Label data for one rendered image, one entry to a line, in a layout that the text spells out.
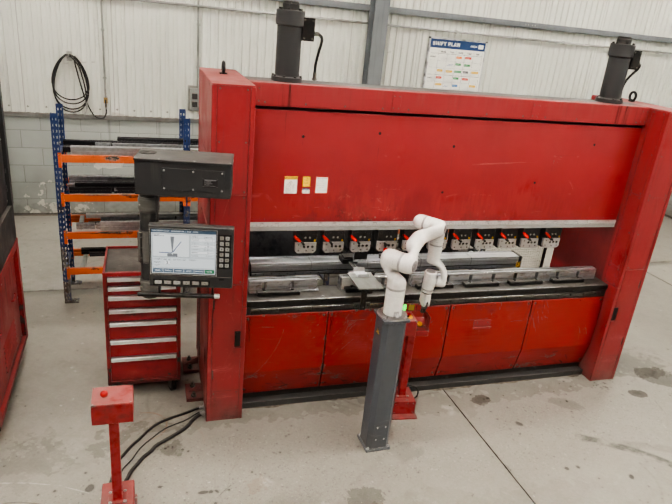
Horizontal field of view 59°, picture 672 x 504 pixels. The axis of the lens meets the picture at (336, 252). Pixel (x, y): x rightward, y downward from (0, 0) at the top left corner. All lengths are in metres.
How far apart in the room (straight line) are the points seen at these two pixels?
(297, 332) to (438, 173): 1.50
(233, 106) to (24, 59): 4.83
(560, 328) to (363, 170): 2.25
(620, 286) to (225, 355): 3.18
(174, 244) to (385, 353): 1.47
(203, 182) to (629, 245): 3.40
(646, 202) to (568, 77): 5.38
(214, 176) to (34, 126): 5.19
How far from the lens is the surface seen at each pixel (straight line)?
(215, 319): 3.98
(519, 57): 9.68
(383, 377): 3.92
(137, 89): 8.03
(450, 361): 4.91
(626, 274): 5.32
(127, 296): 4.27
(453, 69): 9.10
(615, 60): 5.02
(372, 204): 4.14
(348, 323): 4.34
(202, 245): 3.30
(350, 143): 3.97
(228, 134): 3.57
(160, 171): 3.23
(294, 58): 3.86
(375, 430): 4.16
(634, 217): 5.19
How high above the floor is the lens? 2.71
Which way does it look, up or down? 22 degrees down
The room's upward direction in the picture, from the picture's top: 6 degrees clockwise
